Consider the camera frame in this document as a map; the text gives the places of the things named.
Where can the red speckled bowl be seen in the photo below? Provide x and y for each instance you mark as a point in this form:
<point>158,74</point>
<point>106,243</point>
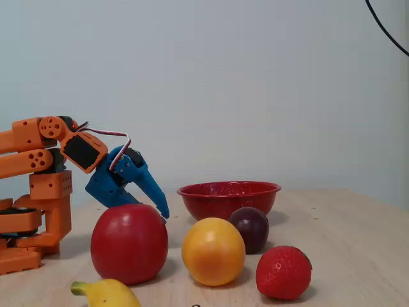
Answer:
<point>223,201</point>

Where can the red toy strawberry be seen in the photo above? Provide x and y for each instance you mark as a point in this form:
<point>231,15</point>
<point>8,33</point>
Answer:
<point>282,273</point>

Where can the dark purple toy plum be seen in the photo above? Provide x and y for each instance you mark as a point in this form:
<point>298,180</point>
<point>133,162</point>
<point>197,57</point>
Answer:
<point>254,231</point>

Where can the orange toy fruit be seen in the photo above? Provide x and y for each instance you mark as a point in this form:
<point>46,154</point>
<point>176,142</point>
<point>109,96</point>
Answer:
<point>212,252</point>

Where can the yellow toy banana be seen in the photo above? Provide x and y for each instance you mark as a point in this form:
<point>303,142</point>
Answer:
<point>108,295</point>

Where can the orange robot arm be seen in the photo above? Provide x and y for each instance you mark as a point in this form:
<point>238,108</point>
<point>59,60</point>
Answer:
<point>19,134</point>

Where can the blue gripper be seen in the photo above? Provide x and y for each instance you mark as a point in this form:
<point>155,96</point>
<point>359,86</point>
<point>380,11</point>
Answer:
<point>108,188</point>

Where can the red toy apple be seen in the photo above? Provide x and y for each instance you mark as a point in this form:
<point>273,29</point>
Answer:
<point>128,246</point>

